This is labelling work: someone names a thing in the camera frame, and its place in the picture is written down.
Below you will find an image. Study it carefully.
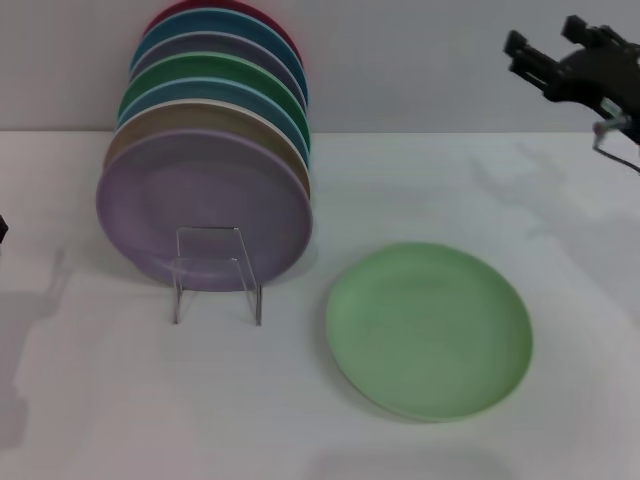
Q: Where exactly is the lilac plate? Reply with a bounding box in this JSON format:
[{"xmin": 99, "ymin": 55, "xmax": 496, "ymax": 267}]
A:
[{"xmin": 95, "ymin": 128, "xmax": 315, "ymax": 293}]

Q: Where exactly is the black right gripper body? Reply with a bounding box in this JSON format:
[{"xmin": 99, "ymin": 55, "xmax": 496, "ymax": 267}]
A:
[{"xmin": 547, "ymin": 43, "xmax": 640, "ymax": 120}]

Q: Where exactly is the light blue plate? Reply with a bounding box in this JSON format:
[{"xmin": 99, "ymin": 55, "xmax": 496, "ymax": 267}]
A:
[{"xmin": 116, "ymin": 77, "xmax": 311, "ymax": 169}]

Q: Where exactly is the teal blue plate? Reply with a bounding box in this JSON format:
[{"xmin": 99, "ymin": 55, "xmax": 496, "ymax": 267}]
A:
[{"xmin": 129, "ymin": 7, "xmax": 309, "ymax": 109}]

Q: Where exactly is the clear acrylic plate rack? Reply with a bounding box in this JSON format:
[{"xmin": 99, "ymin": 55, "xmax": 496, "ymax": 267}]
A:
[{"xmin": 171, "ymin": 226, "xmax": 264, "ymax": 327}]

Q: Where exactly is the dark red plate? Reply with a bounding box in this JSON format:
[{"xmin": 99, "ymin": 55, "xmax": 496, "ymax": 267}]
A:
[{"xmin": 142, "ymin": 0, "xmax": 305, "ymax": 71}]

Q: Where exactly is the beige plate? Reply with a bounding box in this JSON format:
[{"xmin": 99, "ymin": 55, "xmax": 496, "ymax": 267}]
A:
[{"xmin": 103, "ymin": 98, "xmax": 314, "ymax": 201}]

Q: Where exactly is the grey purple plate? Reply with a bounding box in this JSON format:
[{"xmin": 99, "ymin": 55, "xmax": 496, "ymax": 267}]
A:
[{"xmin": 132, "ymin": 32, "xmax": 307, "ymax": 109}]

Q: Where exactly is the thin gripper cable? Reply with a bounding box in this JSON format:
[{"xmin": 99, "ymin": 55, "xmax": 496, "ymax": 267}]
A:
[{"xmin": 592, "ymin": 102, "xmax": 640, "ymax": 175}]

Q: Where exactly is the light green plate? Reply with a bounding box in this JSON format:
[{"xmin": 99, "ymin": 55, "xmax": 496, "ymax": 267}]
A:
[{"xmin": 324, "ymin": 241, "xmax": 535, "ymax": 424}]

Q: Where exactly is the dark green plate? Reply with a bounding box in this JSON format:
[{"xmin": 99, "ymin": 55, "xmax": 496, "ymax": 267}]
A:
[{"xmin": 118, "ymin": 51, "xmax": 311, "ymax": 151}]

